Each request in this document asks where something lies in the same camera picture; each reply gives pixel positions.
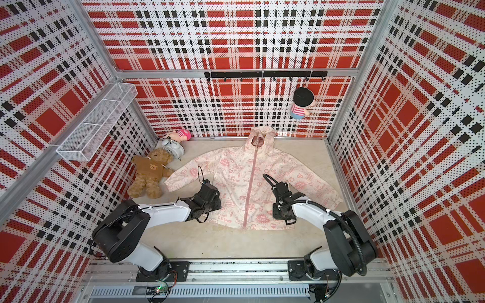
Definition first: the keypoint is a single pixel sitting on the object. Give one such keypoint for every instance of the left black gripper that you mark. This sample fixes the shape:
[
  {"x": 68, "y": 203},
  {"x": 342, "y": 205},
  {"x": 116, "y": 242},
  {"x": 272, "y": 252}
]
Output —
[{"x": 218, "y": 203}]

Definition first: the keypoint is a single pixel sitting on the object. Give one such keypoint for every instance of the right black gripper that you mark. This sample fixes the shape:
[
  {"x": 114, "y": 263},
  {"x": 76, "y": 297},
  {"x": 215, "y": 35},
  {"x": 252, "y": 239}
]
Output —
[{"x": 275, "y": 206}]

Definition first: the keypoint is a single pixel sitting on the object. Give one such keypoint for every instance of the cream pink printed jacket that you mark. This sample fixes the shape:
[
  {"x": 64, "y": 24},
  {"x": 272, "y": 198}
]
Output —
[{"x": 246, "y": 197}]

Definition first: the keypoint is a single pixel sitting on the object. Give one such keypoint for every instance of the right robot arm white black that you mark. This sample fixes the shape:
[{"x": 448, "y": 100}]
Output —
[{"x": 350, "y": 246}]

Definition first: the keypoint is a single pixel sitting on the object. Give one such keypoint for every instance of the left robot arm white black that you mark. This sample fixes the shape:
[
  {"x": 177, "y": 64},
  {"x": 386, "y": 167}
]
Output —
[{"x": 119, "y": 235}]

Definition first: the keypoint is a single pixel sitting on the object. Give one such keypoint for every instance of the brown teddy bear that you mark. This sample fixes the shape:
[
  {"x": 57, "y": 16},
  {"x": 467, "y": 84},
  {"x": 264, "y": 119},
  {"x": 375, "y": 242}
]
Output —
[{"x": 150, "y": 170}]

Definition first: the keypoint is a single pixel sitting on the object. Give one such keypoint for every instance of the pink plush doll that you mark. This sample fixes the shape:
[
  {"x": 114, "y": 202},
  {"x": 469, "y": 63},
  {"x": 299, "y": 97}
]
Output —
[{"x": 179, "y": 135}]

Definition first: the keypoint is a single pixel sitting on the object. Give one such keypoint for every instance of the green circuit board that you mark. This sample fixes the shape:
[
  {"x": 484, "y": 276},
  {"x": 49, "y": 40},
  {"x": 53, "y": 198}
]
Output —
[{"x": 156, "y": 291}]

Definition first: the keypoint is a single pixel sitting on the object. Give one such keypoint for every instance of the black-haired striped doll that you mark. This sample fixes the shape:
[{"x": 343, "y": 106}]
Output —
[{"x": 303, "y": 98}]

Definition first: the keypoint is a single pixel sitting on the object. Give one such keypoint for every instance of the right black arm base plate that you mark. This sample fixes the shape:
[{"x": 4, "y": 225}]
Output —
[{"x": 301, "y": 270}]

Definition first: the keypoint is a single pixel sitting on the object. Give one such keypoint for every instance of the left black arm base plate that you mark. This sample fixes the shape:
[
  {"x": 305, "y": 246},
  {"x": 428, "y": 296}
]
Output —
[{"x": 172, "y": 271}]

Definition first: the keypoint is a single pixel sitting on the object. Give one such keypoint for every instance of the aluminium front rail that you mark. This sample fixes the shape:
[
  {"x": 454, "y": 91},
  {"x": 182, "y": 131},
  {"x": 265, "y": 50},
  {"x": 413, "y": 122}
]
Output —
[{"x": 236, "y": 280}]

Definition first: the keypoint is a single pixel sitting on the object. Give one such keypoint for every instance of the white wire mesh basket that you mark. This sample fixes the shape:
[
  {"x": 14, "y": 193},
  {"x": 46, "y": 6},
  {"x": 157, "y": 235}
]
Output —
[{"x": 84, "y": 141}]

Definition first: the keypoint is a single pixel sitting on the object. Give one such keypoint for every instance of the black wall hook rail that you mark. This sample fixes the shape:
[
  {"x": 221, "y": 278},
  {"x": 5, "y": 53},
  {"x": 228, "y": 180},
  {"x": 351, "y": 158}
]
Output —
[{"x": 264, "y": 74}]

